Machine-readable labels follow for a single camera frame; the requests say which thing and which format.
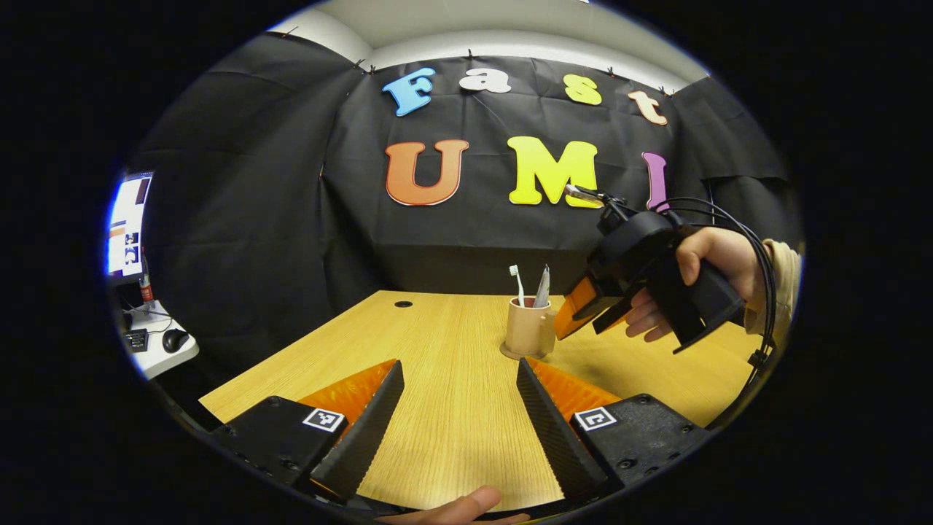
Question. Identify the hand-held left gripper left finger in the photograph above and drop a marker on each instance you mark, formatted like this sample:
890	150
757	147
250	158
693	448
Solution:
364	437

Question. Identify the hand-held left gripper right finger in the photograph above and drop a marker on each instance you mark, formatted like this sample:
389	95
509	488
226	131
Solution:
557	437

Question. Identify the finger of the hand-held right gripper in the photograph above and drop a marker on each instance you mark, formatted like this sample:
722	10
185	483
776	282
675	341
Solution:
612	319
574	310

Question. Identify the white toothpaste tube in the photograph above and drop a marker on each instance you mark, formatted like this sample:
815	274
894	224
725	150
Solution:
541	288

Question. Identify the beige cup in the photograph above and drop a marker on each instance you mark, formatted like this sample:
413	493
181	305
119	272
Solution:
526	332

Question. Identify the pale green toothbrush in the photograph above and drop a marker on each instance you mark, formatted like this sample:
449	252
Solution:
516	281

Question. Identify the wooden desktop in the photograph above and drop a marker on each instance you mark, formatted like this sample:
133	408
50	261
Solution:
452	408

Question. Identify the black computer mouse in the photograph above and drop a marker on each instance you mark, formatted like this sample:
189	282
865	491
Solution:
175	340

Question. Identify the white side table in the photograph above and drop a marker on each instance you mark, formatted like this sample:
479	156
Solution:
157	357

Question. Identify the black backdrop cloth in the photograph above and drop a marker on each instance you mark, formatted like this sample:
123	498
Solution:
291	219

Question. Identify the black keypad device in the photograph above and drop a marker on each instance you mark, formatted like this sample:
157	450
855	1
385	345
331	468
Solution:
136	340

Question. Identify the small red container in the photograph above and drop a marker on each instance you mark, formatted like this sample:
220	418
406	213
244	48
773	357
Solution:
146	290

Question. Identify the computer monitor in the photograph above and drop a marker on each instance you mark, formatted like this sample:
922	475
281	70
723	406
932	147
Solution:
127	219

